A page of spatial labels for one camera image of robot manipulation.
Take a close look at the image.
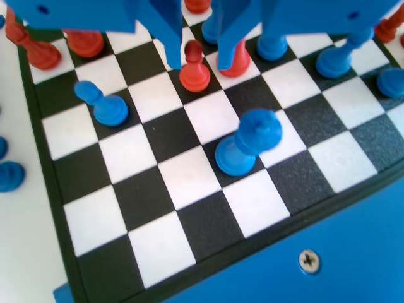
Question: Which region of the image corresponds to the red chess pawn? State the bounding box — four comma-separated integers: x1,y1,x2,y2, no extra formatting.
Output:
184,0,211,14
4,6,62,71
179,40,211,93
374,14,404,45

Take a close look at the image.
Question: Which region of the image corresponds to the blue chess pawn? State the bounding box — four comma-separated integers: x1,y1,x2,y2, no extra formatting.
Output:
201,9,222,45
256,33,288,61
315,30,375,80
377,67,404,99
74,80,129,127

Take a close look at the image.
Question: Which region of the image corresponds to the red bishop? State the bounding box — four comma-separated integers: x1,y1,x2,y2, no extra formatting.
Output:
217,36,252,79

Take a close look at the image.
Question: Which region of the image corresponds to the red chess knight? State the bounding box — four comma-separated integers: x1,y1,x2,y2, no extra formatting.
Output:
62,30,105,59

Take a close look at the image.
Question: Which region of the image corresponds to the large blue piece front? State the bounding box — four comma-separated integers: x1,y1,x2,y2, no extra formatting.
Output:
215,109,283,177

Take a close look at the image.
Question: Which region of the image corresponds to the blue chess knight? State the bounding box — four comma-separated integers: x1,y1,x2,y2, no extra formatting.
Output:
0,160,26,194

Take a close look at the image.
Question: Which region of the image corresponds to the black white chessboard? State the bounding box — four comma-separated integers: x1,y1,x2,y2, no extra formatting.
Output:
15,0,404,303

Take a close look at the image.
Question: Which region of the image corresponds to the silver plate screw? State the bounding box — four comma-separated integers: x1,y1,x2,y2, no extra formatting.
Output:
298,249,321,273

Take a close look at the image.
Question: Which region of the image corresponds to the blue board mount plate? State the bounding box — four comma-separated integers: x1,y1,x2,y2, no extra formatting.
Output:
52,178,404,303

